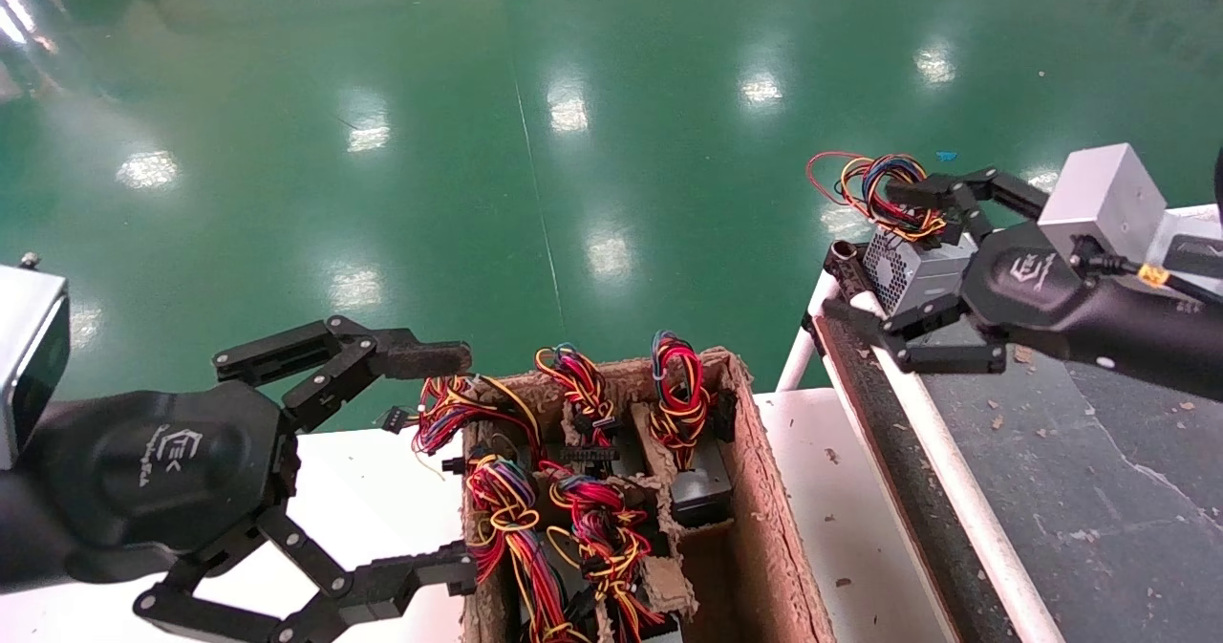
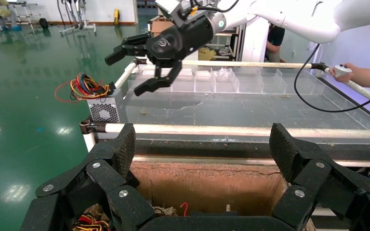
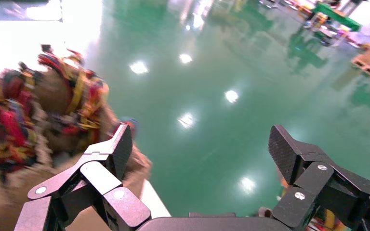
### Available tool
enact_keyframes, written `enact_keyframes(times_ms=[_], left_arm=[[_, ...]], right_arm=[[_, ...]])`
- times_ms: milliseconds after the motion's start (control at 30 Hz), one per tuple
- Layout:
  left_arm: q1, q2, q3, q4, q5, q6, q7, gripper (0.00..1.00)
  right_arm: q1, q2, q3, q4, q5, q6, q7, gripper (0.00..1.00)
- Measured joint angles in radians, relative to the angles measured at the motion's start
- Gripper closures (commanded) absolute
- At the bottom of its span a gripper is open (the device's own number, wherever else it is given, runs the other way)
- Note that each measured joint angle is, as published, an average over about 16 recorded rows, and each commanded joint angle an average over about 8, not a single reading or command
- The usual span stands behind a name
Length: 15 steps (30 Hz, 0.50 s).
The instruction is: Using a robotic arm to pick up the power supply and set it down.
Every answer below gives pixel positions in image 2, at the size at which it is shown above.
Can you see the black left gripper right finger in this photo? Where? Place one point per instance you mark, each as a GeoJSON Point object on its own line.
{"type": "Point", "coordinates": [325, 191]}

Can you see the black wheel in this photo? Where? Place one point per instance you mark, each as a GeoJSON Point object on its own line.
{"type": "Point", "coordinates": [43, 23]}

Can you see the brown cardboard box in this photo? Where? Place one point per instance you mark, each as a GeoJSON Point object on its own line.
{"type": "Point", "coordinates": [210, 188]}

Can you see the white rack leg pipe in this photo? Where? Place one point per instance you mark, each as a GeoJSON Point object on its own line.
{"type": "Point", "coordinates": [90, 142]}

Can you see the black pipe corner connector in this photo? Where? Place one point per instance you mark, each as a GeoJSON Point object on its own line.
{"type": "Point", "coordinates": [91, 127]}
{"type": "Point", "coordinates": [319, 66]}

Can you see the person's bare forearm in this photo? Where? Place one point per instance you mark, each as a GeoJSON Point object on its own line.
{"type": "Point", "coordinates": [363, 78]}

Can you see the person's bare hand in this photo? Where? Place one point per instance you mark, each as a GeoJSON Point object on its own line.
{"type": "Point", "coordinates": [346, 79]}

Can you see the person in dark shirt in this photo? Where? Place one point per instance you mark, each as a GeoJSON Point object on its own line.
{"type": "Point", "coordinates": [276, 36]}

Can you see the white equipment stand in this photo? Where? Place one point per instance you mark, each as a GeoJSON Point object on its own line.
{"type": "Point", "coordinates": [76, 29]}

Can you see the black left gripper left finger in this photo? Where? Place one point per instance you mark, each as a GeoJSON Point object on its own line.
{"type": "Point", "coordinates": [76, 191]}

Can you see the white handheld controller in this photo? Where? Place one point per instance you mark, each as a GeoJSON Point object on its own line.
{"type": "Point", "coordinates": [341, 70]}

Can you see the yellow bag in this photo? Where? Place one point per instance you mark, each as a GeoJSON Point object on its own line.
{"type": "Point", "coordinates": [207, 54]}

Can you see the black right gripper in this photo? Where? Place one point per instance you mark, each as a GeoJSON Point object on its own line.
{"type": "Point", "coordinates": [178, 41]}

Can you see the yellow floor sign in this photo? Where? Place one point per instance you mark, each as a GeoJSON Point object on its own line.
{"type": "Point", "coordinates": [116, 16]}

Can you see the small brown carton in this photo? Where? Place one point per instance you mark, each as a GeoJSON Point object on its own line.
{"type": "Point", "coordinates": [159, 27]}

